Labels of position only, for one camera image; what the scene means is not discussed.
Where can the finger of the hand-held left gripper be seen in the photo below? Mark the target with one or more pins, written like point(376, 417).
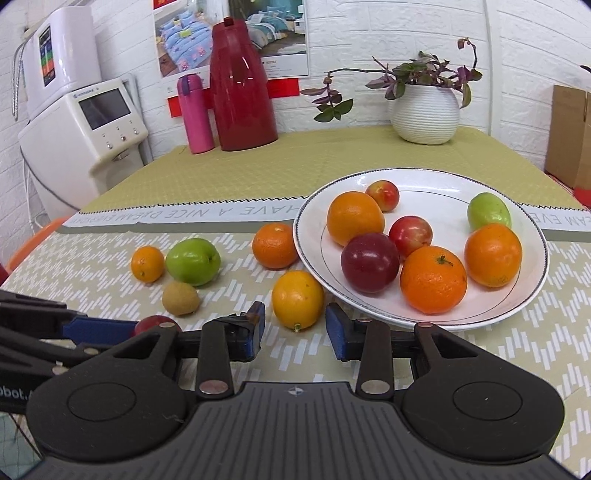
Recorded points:
point(55, 357)
point(99, 330)

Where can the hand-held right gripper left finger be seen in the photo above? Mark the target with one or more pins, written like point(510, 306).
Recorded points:
point(253, 332)

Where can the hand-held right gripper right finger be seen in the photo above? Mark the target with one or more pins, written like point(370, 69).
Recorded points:
point(337, 332)

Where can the yellow orange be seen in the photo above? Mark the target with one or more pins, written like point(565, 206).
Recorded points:
point(297, 300)

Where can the small red yellow apple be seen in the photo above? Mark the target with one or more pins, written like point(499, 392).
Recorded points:
point(154, 323)

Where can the dark red plum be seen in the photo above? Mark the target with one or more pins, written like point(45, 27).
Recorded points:
point(370, 262)

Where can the brown kiwi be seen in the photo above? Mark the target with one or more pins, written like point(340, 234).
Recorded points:
point(181, 298)

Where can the orange with green stem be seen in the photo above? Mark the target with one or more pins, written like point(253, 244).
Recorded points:
point(433, 279)

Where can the large orange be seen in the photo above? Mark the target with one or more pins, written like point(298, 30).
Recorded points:
point(493, 254)
point(355, 218)

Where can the small red green apple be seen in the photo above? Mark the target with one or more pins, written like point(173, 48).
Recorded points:
point(382, 195)

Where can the white round plate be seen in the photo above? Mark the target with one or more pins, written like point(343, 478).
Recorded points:
point(443, 203)

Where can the green jujube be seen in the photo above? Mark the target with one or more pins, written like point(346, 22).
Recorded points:
point(488, 212)

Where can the small tangerine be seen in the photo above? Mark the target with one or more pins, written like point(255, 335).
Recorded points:
point(147, 264)

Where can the medium tangerine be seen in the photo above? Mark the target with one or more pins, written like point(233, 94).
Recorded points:
point(275, 245)

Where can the green apple on table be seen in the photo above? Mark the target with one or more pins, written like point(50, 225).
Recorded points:
point(193, 261)

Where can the patterned tablecloth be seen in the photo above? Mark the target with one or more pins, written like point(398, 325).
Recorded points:
point(138, 194)

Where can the white water dispenser with screen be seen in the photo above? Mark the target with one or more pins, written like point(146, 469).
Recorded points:
point(69, 152)

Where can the pink bottle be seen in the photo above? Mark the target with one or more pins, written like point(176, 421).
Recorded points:
point(196, 115)

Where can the purple plant in white pot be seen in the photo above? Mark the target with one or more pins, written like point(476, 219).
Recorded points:
point(422, 113)

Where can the red thermos jug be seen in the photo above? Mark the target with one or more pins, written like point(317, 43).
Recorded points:
point(240, 87)

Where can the brown cardboard box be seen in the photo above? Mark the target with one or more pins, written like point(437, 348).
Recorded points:
point(570, 134)

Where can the red wall paper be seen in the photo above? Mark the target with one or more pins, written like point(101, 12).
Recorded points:
point(286, 87)

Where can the white wall water purifier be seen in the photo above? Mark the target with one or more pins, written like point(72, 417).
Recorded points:
point(64, 55)

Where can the teal bedding wall poster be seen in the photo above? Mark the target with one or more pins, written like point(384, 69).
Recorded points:
point(281, 37)

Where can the blue bedding wall poster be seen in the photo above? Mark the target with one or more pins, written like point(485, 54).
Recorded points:
point(182, 41)

